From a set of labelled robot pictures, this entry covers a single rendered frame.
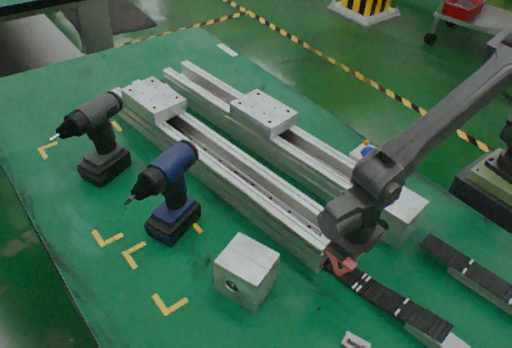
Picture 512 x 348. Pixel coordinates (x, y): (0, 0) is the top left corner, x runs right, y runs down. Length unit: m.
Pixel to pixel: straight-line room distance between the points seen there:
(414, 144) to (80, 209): 0.78
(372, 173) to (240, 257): 0.31
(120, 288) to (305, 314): 0.38
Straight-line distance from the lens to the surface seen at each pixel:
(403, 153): 0.80
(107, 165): 1.17
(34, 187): 1.24
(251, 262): 0.89
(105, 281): 1.00
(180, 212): 1.01
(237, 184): 1.04
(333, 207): 0.78
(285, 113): 1.21
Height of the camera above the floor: 1.59
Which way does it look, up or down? 41 degrees down
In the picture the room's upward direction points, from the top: 4 degrees clockwise
